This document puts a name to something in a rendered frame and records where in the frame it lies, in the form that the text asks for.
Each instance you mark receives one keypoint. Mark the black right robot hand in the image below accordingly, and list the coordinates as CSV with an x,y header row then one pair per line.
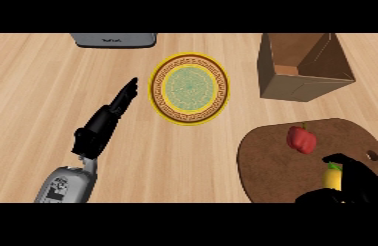
x,y
358,176

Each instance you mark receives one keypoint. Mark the brown wooden cutting board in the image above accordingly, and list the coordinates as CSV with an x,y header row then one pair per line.
x,y
286,163

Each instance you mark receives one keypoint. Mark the open cardboard box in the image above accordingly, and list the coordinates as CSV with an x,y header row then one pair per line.
x,y
305,73

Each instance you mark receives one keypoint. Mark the red bell pepper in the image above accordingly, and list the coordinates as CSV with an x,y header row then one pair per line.
x,y
302,139

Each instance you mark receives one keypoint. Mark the yellow patterned plate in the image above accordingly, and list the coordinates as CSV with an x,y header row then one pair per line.
x,y
190,88

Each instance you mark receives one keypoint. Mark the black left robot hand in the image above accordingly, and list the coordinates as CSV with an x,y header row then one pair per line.
x,y
101,123

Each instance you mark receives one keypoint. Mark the grey appliance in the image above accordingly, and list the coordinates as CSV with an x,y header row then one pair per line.
x,y
115,40

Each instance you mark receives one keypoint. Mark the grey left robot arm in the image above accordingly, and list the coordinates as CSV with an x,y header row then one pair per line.
x,y
67,185

